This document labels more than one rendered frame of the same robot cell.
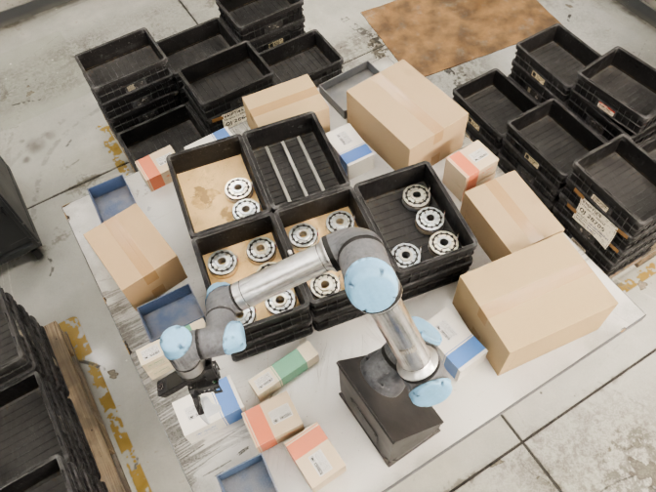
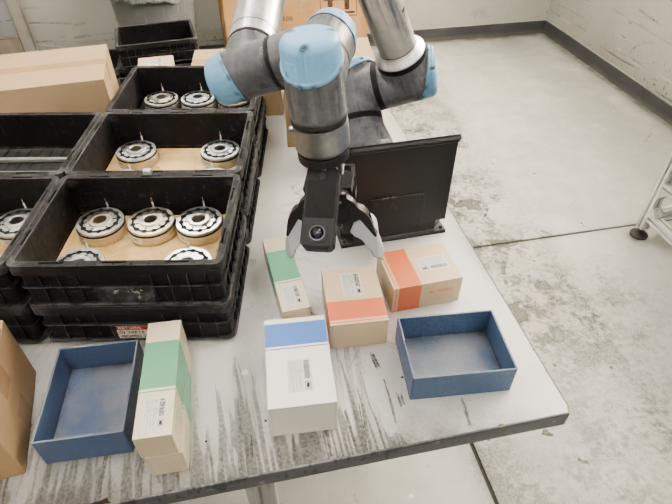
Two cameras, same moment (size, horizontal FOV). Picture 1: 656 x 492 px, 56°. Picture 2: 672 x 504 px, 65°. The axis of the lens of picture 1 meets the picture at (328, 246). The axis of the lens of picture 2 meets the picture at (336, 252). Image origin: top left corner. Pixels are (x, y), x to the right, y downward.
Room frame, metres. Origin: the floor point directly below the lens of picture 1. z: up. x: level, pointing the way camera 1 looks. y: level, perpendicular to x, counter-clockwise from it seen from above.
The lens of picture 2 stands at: (0.41, 0.98, 1.59)
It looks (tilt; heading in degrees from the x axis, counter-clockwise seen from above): 42 degrees down; 286
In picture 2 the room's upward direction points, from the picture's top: straight up
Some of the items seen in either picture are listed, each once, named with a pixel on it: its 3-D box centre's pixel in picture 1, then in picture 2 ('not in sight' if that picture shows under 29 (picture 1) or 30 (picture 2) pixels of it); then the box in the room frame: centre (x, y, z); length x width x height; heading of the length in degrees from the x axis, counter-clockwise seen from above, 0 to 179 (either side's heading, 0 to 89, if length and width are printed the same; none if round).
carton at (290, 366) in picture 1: (284, 370); (285, 280); (0.76, 0.18, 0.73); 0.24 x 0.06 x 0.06; 121
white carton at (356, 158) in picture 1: (348, 151); not in sight; (1.67, -0.12, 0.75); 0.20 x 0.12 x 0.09; 25
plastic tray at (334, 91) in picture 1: (356, 89); not in sight; (2.05, -0.19, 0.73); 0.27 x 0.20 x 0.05; 120
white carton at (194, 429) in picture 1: (210, 409); (299, 372); (0.64, 0.42, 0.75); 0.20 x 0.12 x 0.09; 113
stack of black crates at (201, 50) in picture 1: (203, 68); not in sight; (2.74, 0.61, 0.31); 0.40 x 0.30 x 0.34; 117
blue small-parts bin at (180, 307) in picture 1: (172, 315); (94, 397); (0.99, 0.57, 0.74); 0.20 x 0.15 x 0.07; 114
